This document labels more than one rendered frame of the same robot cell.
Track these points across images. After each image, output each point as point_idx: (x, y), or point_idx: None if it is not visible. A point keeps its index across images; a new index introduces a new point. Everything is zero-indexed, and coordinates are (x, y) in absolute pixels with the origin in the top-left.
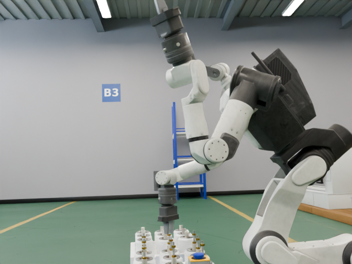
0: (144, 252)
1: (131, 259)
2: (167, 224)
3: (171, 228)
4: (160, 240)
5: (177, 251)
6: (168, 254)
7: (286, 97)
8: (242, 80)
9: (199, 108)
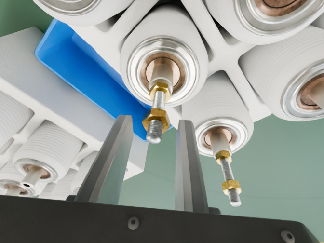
0: None
1: (142, 167)
2: (202, 180)
3: (126, 147)
4: (60, 172)
5: (138, 42)
6: (203, 49)
7: None
8: None
9: None
